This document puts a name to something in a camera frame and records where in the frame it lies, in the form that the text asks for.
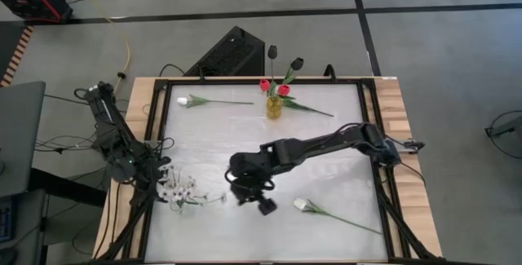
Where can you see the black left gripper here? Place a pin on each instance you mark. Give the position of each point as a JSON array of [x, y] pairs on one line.
[[149, 171]]

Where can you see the red artificial tulip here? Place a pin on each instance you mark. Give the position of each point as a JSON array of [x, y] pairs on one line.
[[265, 85], [284, 90]]

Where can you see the black artificial tulip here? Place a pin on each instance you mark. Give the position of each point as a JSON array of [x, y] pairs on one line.
[[297, 63], [272, 51]]

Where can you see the white artificial tulip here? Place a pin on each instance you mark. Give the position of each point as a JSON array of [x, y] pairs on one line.
[[182, 101], [299, 204]]

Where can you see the dark mat with striped edge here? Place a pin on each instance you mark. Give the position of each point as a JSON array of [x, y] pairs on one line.
[[16, 57]]

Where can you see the black desk base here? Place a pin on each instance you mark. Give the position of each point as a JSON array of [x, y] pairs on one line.
[[65, 187]]

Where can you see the white glossy work sheet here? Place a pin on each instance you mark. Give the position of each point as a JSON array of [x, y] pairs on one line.
[[244, 240]]

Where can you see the yellow glass vase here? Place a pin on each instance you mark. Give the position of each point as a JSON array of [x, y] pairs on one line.
[[274, 110]]

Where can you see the dark keyboard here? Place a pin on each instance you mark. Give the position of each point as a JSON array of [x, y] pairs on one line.
[[5, 224]]

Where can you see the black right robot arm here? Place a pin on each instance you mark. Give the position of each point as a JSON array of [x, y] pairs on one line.
[[318, 144]]

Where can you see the black metal table frame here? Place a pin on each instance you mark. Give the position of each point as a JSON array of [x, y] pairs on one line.
[[326, 81]]

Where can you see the black speaker box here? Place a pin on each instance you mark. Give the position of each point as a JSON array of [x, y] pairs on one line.
[[232, 55]]

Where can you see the gray desk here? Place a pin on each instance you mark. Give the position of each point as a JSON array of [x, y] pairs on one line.
[[20, 134]]

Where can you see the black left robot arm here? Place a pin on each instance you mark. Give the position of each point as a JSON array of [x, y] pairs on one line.
[[118, 142]]

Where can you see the small white flower bunch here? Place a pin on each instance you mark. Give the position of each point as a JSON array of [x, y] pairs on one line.
[[179, 191]]

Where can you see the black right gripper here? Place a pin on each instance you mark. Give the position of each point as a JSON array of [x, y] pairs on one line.
[[249, 187]]

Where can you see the clear glass vase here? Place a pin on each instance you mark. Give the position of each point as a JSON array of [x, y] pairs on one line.
[[181, 208]]

